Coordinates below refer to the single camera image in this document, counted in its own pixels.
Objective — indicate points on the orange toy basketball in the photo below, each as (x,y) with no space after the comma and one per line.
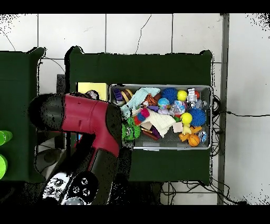
(193,140)

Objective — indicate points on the green plastic cup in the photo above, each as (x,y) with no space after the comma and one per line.
(5,137)

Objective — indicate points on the blue spiky rubber ball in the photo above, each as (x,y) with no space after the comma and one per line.
(169,95)
(197,116)

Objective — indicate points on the mint green cloth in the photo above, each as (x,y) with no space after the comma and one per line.
(137,99)

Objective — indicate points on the green round plastic object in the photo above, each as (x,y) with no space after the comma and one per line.
(2,167)

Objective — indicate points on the cream ribbed cloth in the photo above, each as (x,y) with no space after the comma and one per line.
(161,122)

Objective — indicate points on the dark green side table cloth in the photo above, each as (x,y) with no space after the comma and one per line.
(16,74)

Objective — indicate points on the grey rounded object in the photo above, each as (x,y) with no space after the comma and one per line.
(45,157)

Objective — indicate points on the clear mesh bin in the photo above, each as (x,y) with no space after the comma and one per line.
(179,144)

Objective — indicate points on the yellow foam ball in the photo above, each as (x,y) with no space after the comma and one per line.
(186,118)

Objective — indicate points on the blue globe ball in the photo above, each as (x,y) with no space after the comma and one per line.
(163,103)

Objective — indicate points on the white toy robot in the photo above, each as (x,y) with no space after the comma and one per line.
(192,97)

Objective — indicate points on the green spiky toy with eyes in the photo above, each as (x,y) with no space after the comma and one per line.
(135,130)

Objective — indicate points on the small colourful dotted cloth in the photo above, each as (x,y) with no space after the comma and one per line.
(92,94)

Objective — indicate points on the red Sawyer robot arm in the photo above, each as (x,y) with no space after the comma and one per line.
(84,114)

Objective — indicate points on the wooden box with three holes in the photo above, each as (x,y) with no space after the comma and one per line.
(92,86)

